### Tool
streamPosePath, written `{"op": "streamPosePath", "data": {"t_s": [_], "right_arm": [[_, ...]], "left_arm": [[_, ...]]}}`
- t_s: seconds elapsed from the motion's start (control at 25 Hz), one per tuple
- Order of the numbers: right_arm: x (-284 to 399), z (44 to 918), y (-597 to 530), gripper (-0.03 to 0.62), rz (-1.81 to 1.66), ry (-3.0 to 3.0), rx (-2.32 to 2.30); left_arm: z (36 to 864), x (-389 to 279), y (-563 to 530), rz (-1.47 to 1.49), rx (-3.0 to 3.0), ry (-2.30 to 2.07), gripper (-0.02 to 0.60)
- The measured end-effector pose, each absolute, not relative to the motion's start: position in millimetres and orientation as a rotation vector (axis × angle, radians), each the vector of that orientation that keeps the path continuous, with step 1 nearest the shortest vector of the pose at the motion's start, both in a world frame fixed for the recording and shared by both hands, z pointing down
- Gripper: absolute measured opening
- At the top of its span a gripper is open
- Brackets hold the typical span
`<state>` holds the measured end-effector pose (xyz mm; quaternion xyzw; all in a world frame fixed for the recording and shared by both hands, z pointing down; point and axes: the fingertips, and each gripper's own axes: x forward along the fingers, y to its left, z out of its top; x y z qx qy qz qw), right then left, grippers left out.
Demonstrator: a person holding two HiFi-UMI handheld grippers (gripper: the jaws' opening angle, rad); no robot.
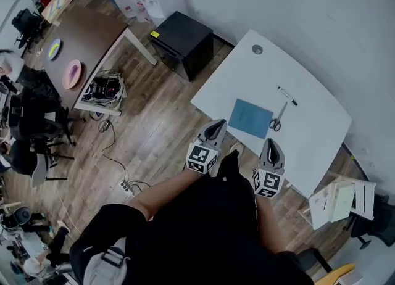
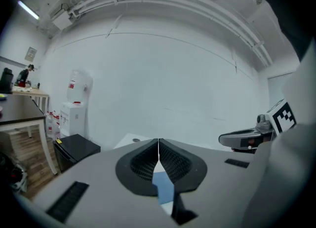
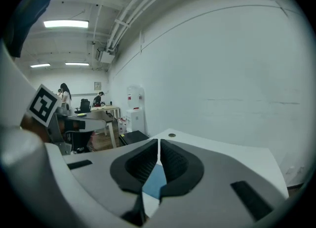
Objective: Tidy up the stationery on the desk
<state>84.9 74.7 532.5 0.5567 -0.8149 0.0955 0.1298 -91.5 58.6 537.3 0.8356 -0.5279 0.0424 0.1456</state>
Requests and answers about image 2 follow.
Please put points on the light wooden table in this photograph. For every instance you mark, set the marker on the light wooden table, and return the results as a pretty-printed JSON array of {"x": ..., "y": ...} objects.
[{"x": 37, "y": 92}]

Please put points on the black and red bag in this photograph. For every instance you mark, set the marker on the black and red bag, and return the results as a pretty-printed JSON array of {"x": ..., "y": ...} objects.
[{"x": 13, "y": 172}]

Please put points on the ceiling tube light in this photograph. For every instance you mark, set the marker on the ceiling tube light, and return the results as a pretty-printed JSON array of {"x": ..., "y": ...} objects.
[{"x": 28, "y": 10}]

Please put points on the white ceiling junction box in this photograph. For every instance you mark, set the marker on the white ceiling junction box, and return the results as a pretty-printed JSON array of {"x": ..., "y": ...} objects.
[{"x": 61, "y": 21}]

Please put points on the dark table with white legs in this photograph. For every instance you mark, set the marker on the dark table with white legs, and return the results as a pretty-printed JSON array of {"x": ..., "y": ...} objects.
[{"x": 17, "y": 109}]

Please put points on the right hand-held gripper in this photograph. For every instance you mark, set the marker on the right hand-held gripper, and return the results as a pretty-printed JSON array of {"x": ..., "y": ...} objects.
[{"x": 247, "y": 137}]

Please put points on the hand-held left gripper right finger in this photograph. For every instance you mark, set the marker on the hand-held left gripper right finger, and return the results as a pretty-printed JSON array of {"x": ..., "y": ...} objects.
[{"x": 182, "y": 170}]

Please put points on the large clear water bottle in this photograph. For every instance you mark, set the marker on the large clear water bottle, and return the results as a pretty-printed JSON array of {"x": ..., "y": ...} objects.
[{"x": 78, "y": 86}]

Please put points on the spare water bottles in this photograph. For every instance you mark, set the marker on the spare water bottles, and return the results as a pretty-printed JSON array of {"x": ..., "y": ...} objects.
[{"x": 52, "y": 124}]

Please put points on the white water dispenser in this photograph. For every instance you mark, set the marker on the white water dispenser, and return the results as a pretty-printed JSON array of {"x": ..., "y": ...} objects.
[{"x": 72, "y": 119}]

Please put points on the black low cabinet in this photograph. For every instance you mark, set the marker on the black low cabinet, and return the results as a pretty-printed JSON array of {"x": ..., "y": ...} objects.
[{"x": 74, "y": 148}]

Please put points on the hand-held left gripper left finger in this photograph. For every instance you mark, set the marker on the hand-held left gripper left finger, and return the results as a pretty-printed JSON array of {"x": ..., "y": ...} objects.
[{"x": 138, "y": 172}]

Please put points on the blue stationery notebook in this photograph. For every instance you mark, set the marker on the blue stationery notebook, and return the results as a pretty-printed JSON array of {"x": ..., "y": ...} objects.
[{"x": 164, "y": 187}]

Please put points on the wall notice sheet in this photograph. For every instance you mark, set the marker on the wall notice sheet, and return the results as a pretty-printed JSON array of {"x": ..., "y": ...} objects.
[{"x": 31, "y": 53}]

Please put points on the white desk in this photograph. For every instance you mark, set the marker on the white desk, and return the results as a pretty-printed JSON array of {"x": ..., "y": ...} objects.
[{"x": 127, "y": 141}]

